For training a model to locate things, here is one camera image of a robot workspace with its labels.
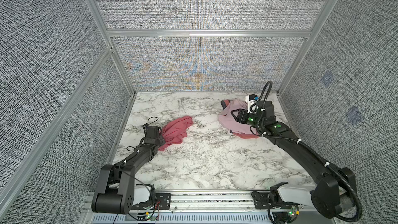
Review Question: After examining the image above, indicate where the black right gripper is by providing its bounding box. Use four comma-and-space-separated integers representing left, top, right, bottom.
231, 108, 265, 131

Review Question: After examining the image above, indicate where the dark pink cloth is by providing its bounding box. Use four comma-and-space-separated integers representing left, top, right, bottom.
158, 116, 193, 151

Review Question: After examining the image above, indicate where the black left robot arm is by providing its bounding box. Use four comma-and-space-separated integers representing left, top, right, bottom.
91, 124, 165, 214

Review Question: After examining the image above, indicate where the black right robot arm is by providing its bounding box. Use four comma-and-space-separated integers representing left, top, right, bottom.
230, 101, 363, 223

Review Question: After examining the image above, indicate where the light pink cloth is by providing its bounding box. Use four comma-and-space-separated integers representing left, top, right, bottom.
218, 99, 252, 134

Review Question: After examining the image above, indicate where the red pink bottom cloth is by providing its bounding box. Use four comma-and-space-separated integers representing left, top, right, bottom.
230, 130, 259, 139

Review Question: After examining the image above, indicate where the dark maroon cloth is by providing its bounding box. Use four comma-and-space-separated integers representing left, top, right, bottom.
220, 100, 230, 109

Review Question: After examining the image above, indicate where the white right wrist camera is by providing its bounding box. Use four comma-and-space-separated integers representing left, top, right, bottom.
245, 94, 259, 114

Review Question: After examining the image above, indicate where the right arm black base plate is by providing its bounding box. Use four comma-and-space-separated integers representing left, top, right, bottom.
251, 191, 298, 209

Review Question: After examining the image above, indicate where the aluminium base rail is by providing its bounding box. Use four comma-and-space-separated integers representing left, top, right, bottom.
80, 189, 343, 224

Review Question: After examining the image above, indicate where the black corrugated cable conduit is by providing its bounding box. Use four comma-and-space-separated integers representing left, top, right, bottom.
248, 80, 363, 223

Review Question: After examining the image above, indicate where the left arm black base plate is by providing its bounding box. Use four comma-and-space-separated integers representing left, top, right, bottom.
134, 193, 172, 211

